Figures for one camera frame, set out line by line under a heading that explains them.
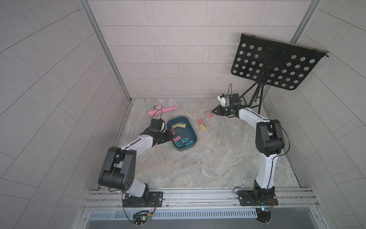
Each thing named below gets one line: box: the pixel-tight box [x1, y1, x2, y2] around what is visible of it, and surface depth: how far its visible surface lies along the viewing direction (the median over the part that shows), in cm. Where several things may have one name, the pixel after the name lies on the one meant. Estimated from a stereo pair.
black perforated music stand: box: [230, 32, 329, 115], surface depth 77 cm
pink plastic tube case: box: [147, 106, 178, 117], surface depth 110 cm
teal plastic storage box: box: [166, 115, 198, 152], surface depth 96 cm
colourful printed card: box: [152, 103, 165, 111], surface depth 111 cm
